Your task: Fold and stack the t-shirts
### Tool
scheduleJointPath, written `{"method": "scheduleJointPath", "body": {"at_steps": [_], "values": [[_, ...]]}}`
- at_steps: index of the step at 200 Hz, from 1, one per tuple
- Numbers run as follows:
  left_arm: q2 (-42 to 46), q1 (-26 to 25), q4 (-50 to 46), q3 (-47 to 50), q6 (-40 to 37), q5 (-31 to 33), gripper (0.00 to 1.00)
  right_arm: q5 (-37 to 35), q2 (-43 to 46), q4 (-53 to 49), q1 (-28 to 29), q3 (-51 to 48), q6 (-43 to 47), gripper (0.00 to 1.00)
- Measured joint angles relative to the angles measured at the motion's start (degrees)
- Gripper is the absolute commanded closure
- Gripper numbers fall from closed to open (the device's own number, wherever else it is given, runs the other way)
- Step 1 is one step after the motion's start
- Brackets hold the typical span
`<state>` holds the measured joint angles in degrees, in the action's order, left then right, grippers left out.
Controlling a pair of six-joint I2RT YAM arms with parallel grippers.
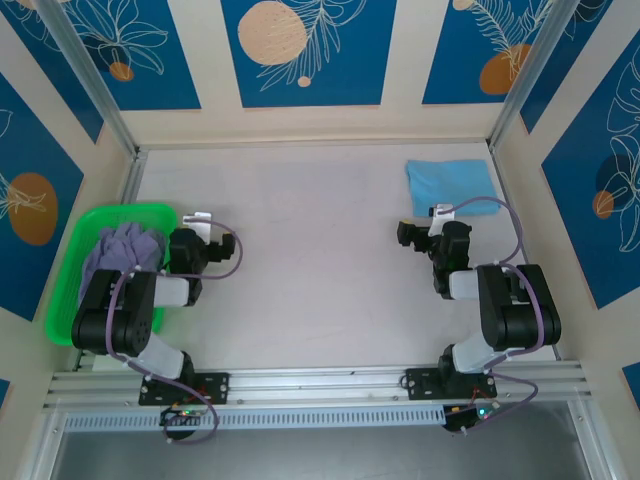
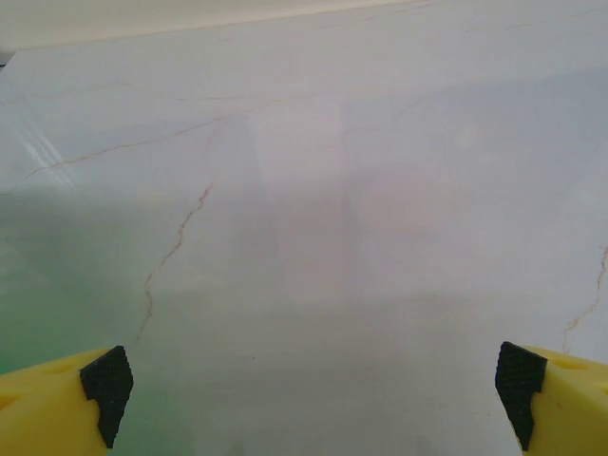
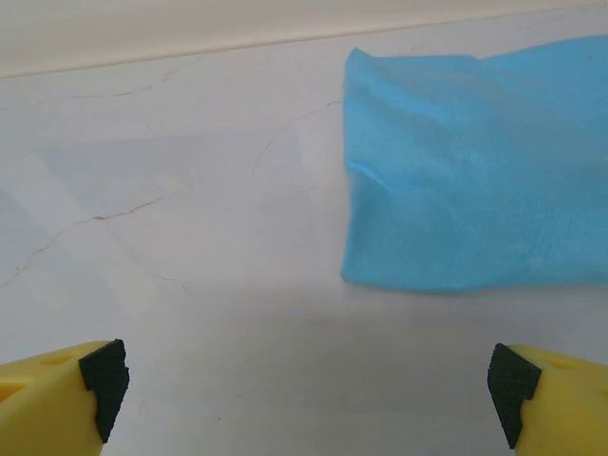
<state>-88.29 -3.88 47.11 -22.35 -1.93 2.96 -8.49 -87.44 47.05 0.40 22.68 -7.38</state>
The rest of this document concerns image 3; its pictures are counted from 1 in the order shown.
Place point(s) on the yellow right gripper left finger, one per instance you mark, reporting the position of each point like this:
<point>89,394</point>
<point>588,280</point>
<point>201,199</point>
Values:
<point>43,408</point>

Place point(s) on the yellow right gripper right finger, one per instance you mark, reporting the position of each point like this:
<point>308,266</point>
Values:
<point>565,408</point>

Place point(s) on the folded light blue t-shirt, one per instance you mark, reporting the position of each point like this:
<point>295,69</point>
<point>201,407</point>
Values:
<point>475,166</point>

